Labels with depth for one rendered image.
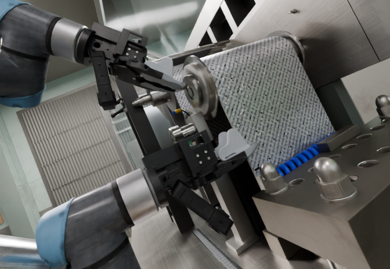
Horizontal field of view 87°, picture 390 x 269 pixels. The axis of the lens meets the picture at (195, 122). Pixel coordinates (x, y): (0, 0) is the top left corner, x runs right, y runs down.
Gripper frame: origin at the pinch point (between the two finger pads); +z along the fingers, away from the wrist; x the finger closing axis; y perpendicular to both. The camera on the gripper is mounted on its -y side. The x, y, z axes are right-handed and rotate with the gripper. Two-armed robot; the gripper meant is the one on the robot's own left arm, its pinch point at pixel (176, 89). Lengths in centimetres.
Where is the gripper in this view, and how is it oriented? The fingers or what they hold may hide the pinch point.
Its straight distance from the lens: 45.9
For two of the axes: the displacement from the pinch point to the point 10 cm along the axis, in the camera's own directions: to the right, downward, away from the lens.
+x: -2.9, 2.0, 9.4
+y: 2.4, -9.3, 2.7
